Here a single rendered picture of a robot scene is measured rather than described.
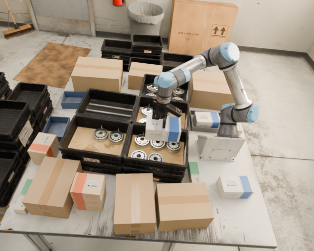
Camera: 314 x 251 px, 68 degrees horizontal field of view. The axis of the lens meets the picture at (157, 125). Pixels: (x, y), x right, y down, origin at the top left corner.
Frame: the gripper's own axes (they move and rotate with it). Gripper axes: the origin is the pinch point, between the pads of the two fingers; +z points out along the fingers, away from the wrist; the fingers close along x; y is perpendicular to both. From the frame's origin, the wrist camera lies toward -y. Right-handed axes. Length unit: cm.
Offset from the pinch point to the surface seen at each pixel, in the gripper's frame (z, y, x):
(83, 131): 28, 53, -15
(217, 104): 35, -52, -64
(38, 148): 26, 77, 4
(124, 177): 25.4, 20.5, 20.3
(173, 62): 63, -18, -173
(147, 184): 25.5, 6.2, 23.8
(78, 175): 19, 45, 25
